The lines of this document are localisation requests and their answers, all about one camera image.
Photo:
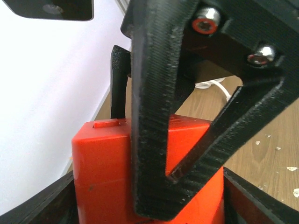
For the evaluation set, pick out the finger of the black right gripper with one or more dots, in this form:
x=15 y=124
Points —
x=120 y=71
x=154 y=71

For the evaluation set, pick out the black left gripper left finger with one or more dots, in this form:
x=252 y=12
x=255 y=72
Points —
x=56 y=204

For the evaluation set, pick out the red cube socket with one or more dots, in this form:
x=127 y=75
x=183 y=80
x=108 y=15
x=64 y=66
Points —
x=101 y=169

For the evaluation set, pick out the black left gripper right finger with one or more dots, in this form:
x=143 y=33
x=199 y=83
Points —
x=245 y=203

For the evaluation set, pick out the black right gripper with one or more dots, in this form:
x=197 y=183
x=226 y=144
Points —
x=248 y=38

